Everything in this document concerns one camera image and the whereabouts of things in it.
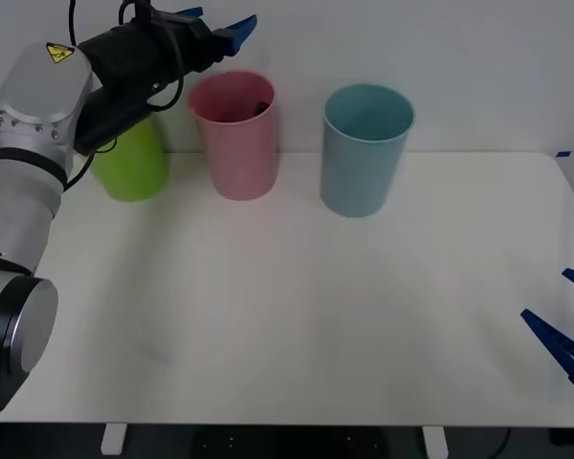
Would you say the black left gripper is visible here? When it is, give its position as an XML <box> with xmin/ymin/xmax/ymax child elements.
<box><xmin>145</xmin><ymin>6</ymin><xmax>259</xmax><ymax>82</ymax></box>

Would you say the pink plastic bin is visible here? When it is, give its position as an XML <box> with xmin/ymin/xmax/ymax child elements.
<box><xmin>187</xmin><ymin>70</ymin><xmax>278</xmax><ymax>202</ymax></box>

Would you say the white table leg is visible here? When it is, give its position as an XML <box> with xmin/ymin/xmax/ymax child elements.
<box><xmin>421</xmin><ymin>425</ymin><xmax>449</xmax><ymax>458</ymax></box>
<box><xmin>99</xmin><ymin>423</ymin><xmax>128</xmax><ymax>456</ymax></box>

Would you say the yellow-green plastic bin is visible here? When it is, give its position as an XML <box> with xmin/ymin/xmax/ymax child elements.
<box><xmin>88</xmin><ymin>117</ymin><xmax>169</xmax><ymax>203</ymax></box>

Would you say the pale blue plastic bin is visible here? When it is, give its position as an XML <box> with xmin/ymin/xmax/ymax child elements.
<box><xmin>320</xmin><ymin>83</ymin><xmax>416</xmax><ymax>220</ymax></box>

